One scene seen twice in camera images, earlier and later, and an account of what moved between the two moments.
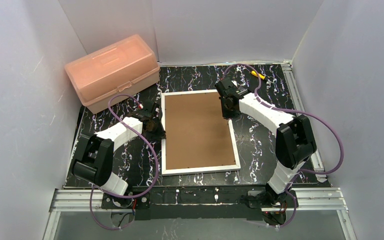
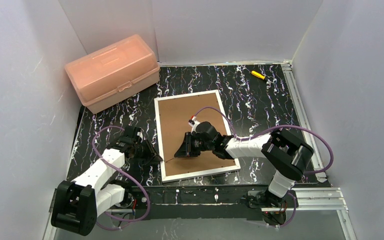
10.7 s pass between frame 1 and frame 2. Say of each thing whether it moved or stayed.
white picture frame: stayed
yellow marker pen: stayed
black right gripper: moved
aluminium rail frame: stayed
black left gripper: moved
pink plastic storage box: stayed
